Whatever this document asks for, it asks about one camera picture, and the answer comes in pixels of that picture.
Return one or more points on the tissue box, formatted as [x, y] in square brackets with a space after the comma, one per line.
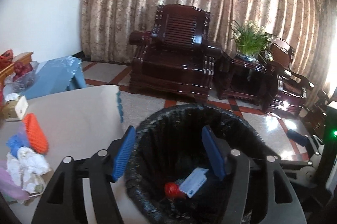
[15, 107]

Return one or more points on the blue plastic bag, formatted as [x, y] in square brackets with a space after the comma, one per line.
[17, 141]

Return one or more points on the orange foam net square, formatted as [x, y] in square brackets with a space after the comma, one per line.
[35, 135]

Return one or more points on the dark wooden armchair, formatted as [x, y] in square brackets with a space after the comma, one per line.
[176, 56]
[286, 90]

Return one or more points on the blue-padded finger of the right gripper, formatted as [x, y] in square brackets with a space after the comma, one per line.
[308, 142]

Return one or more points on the black trash bin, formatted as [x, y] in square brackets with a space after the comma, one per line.
[169, 147]

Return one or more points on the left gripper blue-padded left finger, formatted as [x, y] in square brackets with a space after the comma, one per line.
[63, 199]

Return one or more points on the dark wooden side table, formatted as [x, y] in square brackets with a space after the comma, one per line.
[238, 78]

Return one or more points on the white medicine box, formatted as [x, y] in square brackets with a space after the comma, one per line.
[193, 182]

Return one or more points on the wooden tv cabinet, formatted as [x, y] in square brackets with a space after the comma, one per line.
[23, 57]

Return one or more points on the blue tablecloth side table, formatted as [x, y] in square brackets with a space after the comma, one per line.
[56, 76]

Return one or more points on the red basket on cabinet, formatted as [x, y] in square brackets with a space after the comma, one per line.
[6, 59]

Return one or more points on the red plastic bag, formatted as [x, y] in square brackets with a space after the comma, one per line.
[172, 191]

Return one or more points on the grey tablecloth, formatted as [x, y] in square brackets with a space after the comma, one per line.
[78, 123]

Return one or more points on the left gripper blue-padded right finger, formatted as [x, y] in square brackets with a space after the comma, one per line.
[256, 186]

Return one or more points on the white tissue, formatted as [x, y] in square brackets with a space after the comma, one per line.
[27, 170]

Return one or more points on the pink face mask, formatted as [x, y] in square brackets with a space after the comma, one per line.
[10, 191]

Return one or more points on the glass bowl of apples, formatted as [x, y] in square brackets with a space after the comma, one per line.
[23, 77]

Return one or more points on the potted green plant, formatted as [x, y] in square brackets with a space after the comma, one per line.
[250, 39]

